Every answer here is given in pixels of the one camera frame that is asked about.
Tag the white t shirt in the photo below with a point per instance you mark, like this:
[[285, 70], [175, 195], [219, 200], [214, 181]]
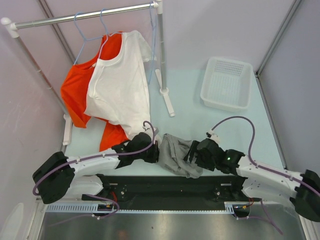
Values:
[[118, 88]]

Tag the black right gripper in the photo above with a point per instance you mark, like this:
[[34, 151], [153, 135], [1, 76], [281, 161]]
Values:
[[191, 152]]

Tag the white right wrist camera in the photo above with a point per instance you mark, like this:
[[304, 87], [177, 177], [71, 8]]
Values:
[[213, 136]]

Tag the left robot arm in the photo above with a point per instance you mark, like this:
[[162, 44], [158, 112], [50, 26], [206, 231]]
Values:
[[61, 175]]

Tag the orange t shirt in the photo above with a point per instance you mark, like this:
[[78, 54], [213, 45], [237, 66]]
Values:
[[75, 86]]

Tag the blue hanger under orange shirt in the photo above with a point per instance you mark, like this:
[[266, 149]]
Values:
[[82, 35]]

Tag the blue wire hanger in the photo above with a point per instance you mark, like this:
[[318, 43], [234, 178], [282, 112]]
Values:
[[153, 22]]

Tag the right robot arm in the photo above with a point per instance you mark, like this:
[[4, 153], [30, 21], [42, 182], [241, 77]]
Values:
[[296, 190]]

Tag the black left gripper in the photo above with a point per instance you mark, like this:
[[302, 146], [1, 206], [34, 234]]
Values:
[[154, 156]]

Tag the grey t shirt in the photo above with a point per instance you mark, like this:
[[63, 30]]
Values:
[[172, 152]]

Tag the white plastic basket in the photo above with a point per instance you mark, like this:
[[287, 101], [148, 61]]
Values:
[[227, 84]]

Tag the grey slotted cable duct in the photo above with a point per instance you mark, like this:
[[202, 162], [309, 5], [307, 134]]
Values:
[[106, 208]]

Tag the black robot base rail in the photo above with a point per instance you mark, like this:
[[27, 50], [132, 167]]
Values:
[[172, 193]]

